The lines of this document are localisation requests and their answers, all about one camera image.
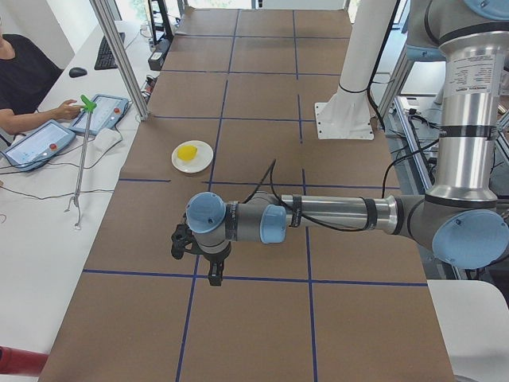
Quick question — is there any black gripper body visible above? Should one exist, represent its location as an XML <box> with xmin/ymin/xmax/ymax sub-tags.
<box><xmin>199</xmin><ymin>241</ymin><xmax>231</xmax><ymax>263</ymax></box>

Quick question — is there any yellow lemon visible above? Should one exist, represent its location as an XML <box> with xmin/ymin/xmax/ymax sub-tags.
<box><xmin>177</xmin><ymin>145</ymin><xmax>198</xmax><ymax>162</ymax></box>

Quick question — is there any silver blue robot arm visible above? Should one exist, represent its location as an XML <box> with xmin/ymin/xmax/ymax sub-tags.
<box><xmin>171</xmin><ymin>1</ymin><xmax>508</xmax><ymax>286</ymax></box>

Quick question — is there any white round plate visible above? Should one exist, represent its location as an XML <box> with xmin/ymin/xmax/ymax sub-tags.
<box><xmin>171</xmin><ymin>140</ymin><xmax>214</xmax><ymax>173</ymax></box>

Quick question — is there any person's hand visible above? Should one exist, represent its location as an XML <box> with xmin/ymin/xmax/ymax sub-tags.
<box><xmin>53</xmin><ymin>99</ymin><xmax>83</xmax><ymax>120</ymax></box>

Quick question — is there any far blue teach pendant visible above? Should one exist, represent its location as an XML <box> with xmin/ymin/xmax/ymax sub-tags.
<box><xmin>68</xmin><ymin>94</ymin><xmax>129</xmax><ymax>135</ymax></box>

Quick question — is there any blue teach pendant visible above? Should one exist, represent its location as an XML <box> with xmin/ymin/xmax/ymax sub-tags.
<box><xmin>2</xmin><ymin>119</ymin><xmax>76</xmax><ymax>172</ymax></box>
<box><xmin>68</xmin><ymin>94</ymin><xmax>129</xmax><ymax>135</ymax></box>

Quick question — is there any near blue teach pendant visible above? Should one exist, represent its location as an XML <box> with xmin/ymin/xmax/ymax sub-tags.
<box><xmin>2</xmin><ymin>119</ymin><xmax>76</xmax><ymax>172</ymax></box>

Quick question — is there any red fire extinguisher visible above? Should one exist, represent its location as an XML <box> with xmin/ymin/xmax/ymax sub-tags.
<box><xmin>0</xmin><ymin>346</ymin><xmax>49</xmax><ymax>377</ymax></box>

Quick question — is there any black keyboard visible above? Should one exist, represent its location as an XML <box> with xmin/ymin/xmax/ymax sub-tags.
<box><xmin>94</xmin><ymin>37</ymin><xmax>118</xmax><ymax>71</ymax></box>

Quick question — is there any black computer mouse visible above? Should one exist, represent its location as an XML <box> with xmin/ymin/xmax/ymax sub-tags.
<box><xmin>68</xmin><ymin>67</ymin><xmax>87</xmax><ymax>78</ymax></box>

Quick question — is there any seated person in black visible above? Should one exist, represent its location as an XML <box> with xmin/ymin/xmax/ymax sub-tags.
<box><xmin>1</xmin><ymin>33</ymin><xmax>63</xmax><ymax>136</ymax></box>

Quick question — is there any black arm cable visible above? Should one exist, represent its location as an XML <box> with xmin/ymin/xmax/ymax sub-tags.
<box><xmin>242</xmin><ymin>158</ymin><xmax>398</xmax><ymax>232</ymax></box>

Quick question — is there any white pedestal column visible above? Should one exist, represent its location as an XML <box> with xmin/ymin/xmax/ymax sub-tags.
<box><xmin>315</xmin><ymin>0</ymin><xmax>398</xmax><ymax>140</ymax></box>

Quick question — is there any green handled reacher tool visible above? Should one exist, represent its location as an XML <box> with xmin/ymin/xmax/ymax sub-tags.
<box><xmin>64</xmin><ymin>95</ymin><xmax>96</xmax><ymax>230</ymax></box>

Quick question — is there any aluminium frame post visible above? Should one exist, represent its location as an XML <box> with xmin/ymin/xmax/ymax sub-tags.
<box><xmin>90</xmin><ymin>0</ymin><xmax>149</xmax><ymax>121</ymax></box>

